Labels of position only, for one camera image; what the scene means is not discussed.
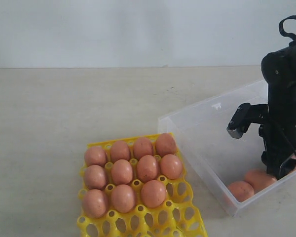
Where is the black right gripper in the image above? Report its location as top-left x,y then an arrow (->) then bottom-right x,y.
259,106 -> 296,180

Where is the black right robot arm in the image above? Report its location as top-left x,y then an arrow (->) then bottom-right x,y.
259,43 -> 296,180

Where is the brown egg front bottom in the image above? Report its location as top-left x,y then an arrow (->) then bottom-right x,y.
227,181 -> 255,202

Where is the clear plastic bin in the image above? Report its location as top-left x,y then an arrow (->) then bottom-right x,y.
158,80 -> 296,216

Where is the yellow plastic egg tray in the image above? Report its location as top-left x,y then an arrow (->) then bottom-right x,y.
76,132 -> 209,237

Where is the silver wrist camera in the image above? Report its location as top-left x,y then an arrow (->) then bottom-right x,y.
226,103 -> 268,139

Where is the black camera cable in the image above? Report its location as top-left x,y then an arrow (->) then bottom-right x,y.
268,15 -> 296,165

